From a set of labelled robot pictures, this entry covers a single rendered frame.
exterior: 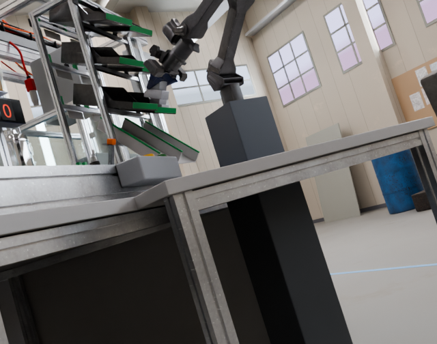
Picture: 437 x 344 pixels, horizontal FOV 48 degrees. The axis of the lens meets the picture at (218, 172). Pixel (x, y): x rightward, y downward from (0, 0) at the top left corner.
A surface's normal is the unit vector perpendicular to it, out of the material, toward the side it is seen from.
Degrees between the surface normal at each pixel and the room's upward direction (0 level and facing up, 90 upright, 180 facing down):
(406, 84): 90
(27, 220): 90
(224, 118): 90
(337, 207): 83
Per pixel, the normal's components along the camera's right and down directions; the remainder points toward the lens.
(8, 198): 0.89, -0.31
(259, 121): 0.51, -0.24
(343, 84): -0.81, 0.20
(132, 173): -0.36, 0.02
